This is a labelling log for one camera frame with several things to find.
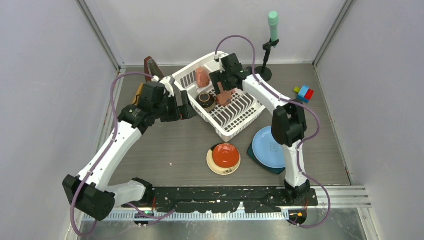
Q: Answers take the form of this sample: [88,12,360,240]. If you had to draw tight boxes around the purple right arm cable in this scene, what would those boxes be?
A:
[214,35,332,229]

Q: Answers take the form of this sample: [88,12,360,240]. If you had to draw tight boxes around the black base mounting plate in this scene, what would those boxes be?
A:
[133,186,318,214]

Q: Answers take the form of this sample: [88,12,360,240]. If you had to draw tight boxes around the green microphone on stand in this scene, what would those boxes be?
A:
[255,11,280,82]

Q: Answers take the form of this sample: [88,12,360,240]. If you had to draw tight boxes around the orange saucer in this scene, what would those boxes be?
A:
[212,143,241,169]

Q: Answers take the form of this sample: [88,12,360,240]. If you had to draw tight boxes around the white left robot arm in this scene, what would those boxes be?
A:
[62,81,196,221]

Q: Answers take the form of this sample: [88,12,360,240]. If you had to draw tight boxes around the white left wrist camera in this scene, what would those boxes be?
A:
[152,75,175,98]

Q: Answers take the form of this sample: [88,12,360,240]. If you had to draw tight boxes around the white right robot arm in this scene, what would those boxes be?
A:
[209,53,311,205]

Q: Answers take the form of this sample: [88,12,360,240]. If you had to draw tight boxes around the cream patterned plate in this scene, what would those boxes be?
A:
[206,144,241,176]

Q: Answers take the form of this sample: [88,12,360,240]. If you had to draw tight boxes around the white mug pink handle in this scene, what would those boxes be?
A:
[215,82,236,107]

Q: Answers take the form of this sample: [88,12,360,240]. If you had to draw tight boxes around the pink mug with handle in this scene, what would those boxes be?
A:
[195,67,210,88]

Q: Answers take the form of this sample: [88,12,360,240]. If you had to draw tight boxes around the light blue plate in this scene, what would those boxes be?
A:
[252,126,286,174]

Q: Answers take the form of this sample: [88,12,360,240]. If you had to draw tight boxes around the white plastic dish rack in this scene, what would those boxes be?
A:
[172,52,266,142]

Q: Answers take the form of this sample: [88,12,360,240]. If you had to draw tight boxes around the dark green square plate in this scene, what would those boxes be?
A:
[247,142,286,175]

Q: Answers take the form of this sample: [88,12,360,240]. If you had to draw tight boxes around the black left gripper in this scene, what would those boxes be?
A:
[153,90,197,123]

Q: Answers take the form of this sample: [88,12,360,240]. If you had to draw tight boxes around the brown wooden metronome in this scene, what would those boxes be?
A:
[144,56,165,79]

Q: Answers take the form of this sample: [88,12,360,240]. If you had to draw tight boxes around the colourful toy blocks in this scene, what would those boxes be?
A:
[293,85,315,103]

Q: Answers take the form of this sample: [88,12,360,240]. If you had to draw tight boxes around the wooden rolling pin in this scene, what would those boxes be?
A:
[132,83,144,106]

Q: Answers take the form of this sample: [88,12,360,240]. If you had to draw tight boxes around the brown ceramic bowl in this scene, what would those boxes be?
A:
[196,92,216,113]

